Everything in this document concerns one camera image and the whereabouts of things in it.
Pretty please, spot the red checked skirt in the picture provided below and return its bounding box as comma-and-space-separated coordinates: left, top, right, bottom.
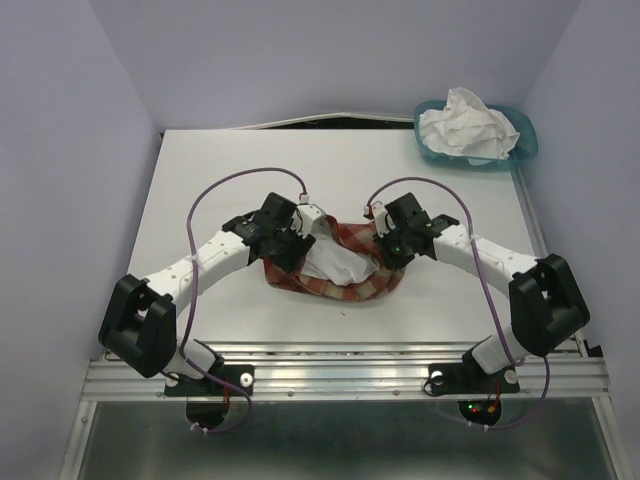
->
263, 216, 406, 302

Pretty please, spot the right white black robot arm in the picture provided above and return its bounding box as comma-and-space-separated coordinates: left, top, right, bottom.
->
367, 193, 590, 396

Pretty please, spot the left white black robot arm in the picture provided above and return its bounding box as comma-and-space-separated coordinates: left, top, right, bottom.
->
98, 193, 325, 394

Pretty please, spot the white crumpled cloth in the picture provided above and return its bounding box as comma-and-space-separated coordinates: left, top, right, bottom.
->
418, 87, 520, 160

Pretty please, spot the teal plastic basket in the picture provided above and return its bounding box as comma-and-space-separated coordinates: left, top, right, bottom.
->
413, 100, 539, 173

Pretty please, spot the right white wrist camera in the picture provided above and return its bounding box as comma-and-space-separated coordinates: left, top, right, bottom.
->
369, 201, 396, 238

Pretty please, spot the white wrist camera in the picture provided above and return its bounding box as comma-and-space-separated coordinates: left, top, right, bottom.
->
292, 203, 326, 238
369, 201, 396, 238

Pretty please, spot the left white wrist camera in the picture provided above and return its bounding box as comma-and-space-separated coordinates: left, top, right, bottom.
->
292, 203, 326, 238

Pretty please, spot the aluminium frame rail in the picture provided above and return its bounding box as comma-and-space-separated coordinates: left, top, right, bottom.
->
79, 341, 612, 402

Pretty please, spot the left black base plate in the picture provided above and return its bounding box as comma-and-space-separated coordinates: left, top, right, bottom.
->
164, 364, 255, 400

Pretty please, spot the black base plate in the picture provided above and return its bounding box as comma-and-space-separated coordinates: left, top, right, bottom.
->
422, 363, 520, 397
164, 364, 255, 400

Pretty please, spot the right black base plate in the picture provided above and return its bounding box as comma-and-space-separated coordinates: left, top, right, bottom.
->
422, 363, 520, 397

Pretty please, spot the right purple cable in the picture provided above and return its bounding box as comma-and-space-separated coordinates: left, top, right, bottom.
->
365, 177, 551, 432

